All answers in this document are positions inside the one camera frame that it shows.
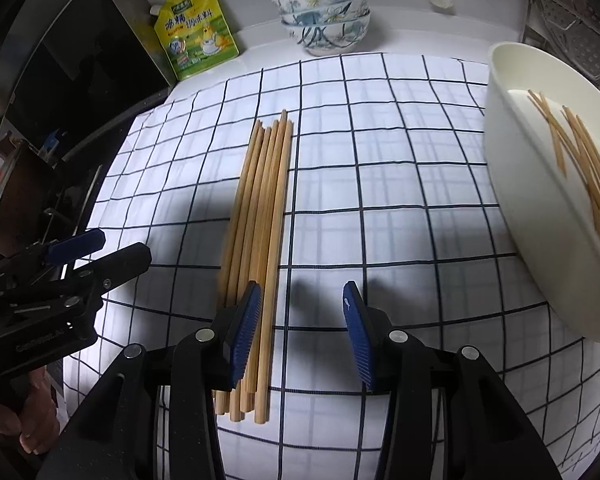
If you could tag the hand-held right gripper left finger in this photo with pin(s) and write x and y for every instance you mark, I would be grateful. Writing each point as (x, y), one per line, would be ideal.
(242, 335)

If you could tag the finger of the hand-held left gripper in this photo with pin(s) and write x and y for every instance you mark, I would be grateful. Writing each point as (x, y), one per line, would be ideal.
(120, 260)
(77, 246)

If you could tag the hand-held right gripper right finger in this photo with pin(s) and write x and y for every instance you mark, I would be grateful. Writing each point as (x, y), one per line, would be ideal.
(362, 340)

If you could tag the bundle of wooden chopsticks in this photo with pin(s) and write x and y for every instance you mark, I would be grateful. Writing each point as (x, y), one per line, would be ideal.
(260, 240)

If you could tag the white plastic basin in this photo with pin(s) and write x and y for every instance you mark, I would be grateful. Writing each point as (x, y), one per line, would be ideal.
(525, 200)

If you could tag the person's left hand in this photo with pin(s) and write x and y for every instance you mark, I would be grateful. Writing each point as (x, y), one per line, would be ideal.
(37, 410)

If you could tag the white checkered cloth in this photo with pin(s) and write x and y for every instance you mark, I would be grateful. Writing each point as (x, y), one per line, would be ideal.
(380, 185)

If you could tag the black range hood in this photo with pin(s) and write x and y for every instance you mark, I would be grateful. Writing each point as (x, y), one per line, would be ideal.
(80, 60)

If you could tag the yellow seasoning pouch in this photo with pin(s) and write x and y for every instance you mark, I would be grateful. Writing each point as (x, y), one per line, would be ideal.
(195, 35)

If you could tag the perforated steel steamer plate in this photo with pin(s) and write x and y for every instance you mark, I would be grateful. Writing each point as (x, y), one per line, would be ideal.
(575, 25)

